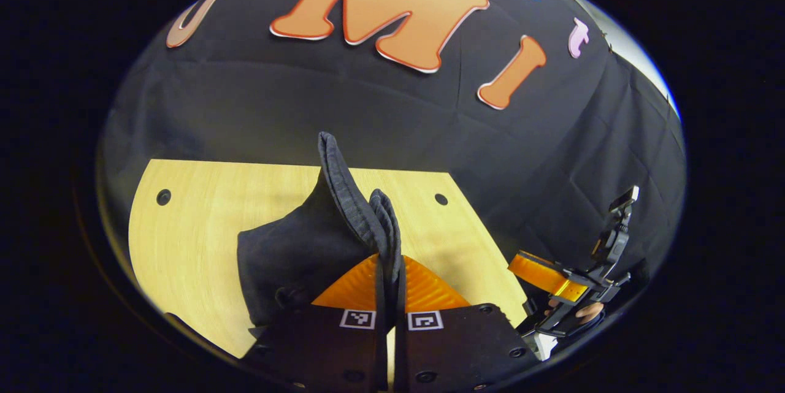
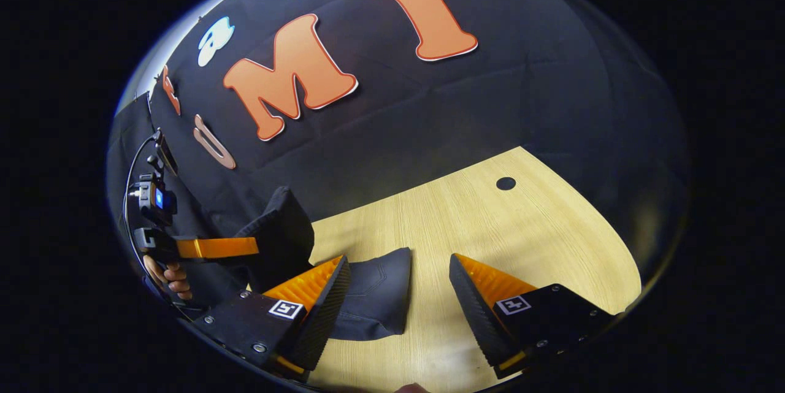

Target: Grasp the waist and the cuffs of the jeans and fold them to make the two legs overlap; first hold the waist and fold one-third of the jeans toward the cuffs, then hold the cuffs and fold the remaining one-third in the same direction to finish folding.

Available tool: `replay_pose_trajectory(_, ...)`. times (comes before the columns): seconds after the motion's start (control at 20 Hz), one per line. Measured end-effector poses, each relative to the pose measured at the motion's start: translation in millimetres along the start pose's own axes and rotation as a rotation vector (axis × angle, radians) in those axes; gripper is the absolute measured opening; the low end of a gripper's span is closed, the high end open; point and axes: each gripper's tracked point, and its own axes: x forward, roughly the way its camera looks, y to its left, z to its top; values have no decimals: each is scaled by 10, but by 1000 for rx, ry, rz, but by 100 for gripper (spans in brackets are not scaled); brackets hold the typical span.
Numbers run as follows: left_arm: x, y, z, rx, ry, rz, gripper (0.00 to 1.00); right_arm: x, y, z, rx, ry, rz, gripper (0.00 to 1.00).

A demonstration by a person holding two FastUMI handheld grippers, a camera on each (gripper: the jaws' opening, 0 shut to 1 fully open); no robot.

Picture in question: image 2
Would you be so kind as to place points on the black backdrop cloth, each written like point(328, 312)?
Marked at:
point(490, 105)

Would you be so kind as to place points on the dark blue jeans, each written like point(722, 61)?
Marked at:
point(374, 295)

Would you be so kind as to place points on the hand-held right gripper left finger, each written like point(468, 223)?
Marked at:
point(322, 313)

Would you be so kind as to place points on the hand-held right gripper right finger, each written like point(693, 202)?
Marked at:
point(475, 313)

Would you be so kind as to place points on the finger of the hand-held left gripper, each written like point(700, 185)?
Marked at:
point(214, 248)

